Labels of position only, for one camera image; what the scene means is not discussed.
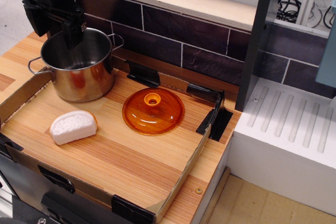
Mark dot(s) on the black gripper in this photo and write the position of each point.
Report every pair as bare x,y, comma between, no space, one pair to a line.
40,13

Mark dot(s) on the stainless steel pot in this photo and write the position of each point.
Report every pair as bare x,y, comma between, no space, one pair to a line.
83,73

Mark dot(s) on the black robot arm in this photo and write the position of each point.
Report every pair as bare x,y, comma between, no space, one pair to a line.
53,16

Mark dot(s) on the cardboard fence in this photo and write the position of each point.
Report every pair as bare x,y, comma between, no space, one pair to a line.
116,163

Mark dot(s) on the orange glass pot lid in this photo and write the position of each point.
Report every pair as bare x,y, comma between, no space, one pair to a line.
153,111

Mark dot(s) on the white toy bread slice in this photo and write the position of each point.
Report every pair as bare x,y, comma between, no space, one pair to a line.
73,126

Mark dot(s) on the black tape at back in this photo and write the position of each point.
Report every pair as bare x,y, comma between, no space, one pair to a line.
143,75

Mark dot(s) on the black tape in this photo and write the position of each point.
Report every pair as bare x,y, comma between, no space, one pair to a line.
143,75
57,179

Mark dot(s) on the black tape left edge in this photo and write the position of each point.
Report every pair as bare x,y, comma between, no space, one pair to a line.
8,147

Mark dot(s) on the black tape front left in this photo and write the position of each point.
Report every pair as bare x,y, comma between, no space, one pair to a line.
57,179

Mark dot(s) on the black tape right corner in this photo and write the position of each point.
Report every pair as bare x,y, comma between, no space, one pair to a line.
219,117

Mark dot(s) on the black tape corner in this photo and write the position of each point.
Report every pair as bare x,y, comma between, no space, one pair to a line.
130,211
219,117

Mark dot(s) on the black tape front corner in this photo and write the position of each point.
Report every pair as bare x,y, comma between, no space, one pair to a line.
130,211

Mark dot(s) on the brass screw in countertop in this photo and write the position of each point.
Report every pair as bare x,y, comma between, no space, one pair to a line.
198,190

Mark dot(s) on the white drainboard sink unit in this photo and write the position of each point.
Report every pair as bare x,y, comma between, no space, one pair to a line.
284,142

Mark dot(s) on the teal grey box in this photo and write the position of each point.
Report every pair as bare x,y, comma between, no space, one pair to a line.
326,72

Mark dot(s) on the black base bracket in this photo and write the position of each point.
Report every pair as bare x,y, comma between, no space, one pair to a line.
75,209

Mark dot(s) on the dark grey vertical post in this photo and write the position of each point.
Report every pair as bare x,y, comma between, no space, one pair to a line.
264,19

